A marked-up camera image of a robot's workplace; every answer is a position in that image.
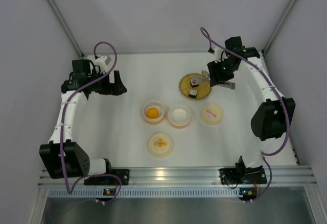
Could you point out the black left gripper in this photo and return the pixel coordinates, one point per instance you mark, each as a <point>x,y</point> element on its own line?
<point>111,85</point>

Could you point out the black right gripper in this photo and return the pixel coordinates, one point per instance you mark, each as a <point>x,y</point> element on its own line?
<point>216,74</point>

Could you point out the stainless steel tongs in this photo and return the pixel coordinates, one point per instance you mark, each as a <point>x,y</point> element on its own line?
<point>203,77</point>

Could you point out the orange round food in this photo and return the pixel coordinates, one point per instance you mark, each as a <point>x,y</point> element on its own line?
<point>153,113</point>

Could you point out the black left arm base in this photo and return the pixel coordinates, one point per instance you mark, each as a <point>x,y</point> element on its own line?
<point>107,178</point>

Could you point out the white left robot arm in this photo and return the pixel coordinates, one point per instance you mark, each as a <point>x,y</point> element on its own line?
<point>62,155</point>

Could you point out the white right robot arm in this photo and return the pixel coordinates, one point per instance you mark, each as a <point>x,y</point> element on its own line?
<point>271,121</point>

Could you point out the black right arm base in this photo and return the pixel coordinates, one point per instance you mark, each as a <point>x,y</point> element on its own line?
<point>241,174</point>

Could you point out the yellow lunch box bowl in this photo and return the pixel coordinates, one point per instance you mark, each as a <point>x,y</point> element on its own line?
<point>159,106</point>

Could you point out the pink lunch box bowl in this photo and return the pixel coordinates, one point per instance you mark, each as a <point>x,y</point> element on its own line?
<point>179,116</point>

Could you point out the round bamboo tray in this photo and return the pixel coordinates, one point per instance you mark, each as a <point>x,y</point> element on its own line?
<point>204,89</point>

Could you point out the sushi roll green centre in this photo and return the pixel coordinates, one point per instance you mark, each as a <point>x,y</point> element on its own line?
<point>193,93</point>

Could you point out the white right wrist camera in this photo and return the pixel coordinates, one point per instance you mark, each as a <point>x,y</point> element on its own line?
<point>218,53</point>

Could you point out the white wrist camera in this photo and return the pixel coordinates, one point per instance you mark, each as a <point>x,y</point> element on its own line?
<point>104,63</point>
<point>218,53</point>

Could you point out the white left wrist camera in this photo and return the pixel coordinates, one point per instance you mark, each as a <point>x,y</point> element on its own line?
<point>104,63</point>

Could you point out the cream lid pink handle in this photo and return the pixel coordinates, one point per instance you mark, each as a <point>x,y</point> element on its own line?
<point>211,114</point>

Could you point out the cream lid orange handle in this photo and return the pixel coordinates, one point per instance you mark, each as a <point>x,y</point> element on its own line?
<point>160,145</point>

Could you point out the left aluminium frame post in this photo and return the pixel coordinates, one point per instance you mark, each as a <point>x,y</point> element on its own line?
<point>64,25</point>

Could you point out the aluminium frame post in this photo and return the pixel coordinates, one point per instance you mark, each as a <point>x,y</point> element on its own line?
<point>64,25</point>
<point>279,25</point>

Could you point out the slotted cable duct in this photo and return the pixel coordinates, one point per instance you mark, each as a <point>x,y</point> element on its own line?
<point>149,192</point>

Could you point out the right aluminium frame post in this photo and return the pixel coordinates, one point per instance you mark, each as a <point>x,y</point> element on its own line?
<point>279,25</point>

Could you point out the aluminium mounting rail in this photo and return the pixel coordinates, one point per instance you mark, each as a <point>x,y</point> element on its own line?
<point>210,176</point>

